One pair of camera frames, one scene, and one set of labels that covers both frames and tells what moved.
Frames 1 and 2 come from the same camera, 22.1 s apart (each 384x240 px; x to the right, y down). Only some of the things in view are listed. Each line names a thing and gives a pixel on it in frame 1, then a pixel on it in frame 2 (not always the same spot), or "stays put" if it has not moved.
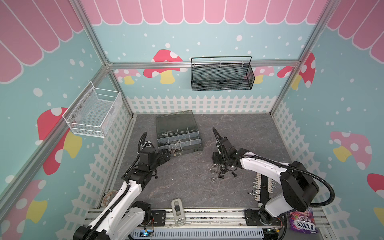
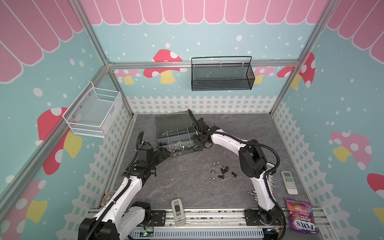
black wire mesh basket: [222, 73] stays put
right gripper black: [221, 157] -> [199, 141]
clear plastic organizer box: [178, 132] stays put
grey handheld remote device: [178, 210] stays put
